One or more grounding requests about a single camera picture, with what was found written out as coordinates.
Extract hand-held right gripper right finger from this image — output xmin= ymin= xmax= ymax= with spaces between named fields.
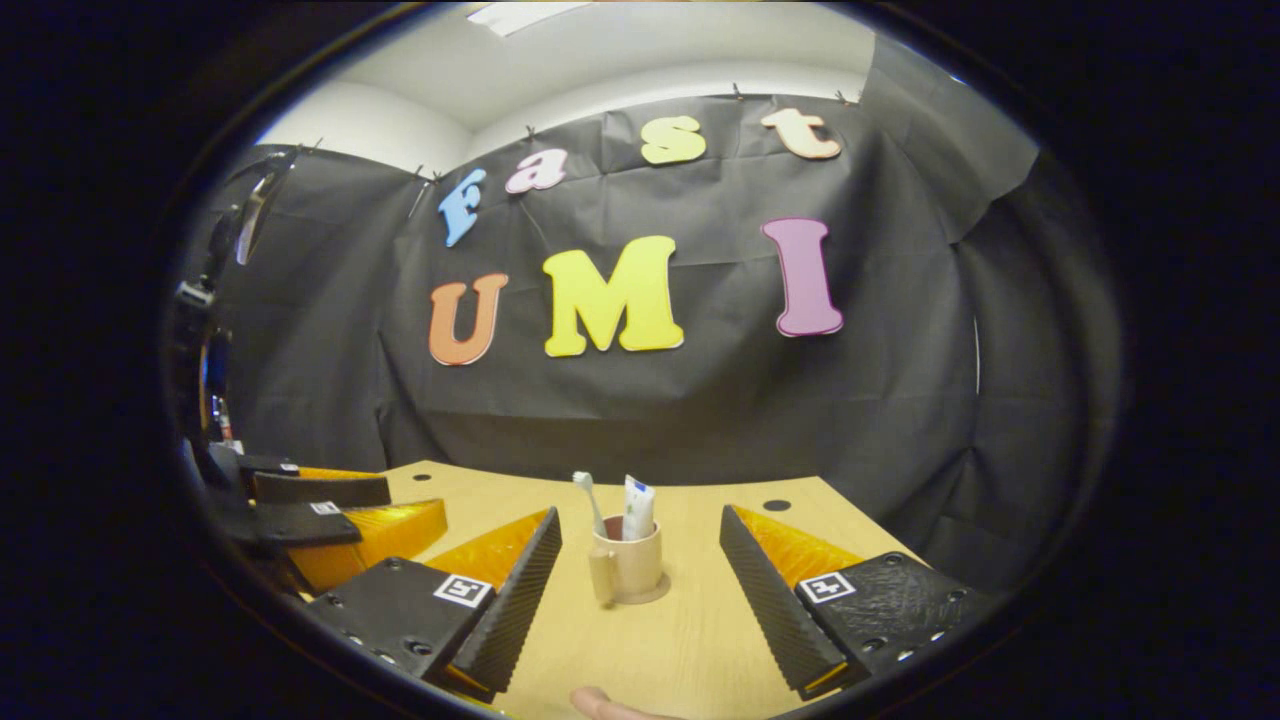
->
xmin=719 ymin=504 xmax=1001 ymax=701

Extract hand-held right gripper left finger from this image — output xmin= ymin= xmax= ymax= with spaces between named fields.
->
xmin=305 ymin=506 xmax=563 ymax=699

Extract round brown coaster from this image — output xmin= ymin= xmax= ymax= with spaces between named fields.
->
xmin=612 ymin=575 xmax=672 ymax=607

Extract beige cup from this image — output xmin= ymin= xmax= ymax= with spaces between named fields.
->
xmin=587 ymin=515 xmax=665 ymax=609

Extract white toothbrush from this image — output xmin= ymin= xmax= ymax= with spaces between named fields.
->
xmin=572 ymin=471 xmax=607 ymax=541

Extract white toothpaste tube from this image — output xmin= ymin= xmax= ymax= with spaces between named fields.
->
xmin=621 ymin=474 xmax=657 ymax=542

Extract wooden desktop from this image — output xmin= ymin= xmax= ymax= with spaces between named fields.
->
xmin=290 ymin=460 xmax=926 ymax=720

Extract black backdrop cloth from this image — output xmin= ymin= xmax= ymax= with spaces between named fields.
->
xmin=175 ymin=35 xmax=1116 ymax=601

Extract ceiling light panel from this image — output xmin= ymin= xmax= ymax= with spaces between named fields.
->
xmin=467 ymin=2 xmax=591 ymax=38

